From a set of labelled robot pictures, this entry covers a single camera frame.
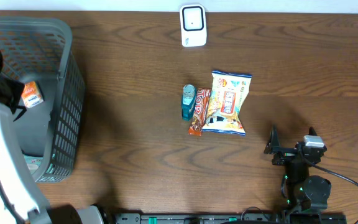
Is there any yellow snack bag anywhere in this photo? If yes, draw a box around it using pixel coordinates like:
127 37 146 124
202 70 252 136

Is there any red chocolate bar wrapper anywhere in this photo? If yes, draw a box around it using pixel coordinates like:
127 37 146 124
188 88 211 136

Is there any teal mouthwash bottle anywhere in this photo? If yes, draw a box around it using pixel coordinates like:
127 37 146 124
181 84 196 121

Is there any light teal snack packet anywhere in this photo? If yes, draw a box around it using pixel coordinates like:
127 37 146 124
24 155 56 174

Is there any orange small box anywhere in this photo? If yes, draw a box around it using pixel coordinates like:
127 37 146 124
21 81 44 108

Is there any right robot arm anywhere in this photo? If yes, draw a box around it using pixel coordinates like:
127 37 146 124
264 126 331 213

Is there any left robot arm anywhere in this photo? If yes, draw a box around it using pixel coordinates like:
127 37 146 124
0 56 114 224

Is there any white barcode scanner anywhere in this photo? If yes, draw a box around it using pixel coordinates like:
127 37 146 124
180 4 208 47

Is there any gray plastic basket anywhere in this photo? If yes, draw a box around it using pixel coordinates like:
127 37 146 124
0 16 86 182

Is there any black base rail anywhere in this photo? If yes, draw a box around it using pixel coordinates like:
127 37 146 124
114 213 347 224

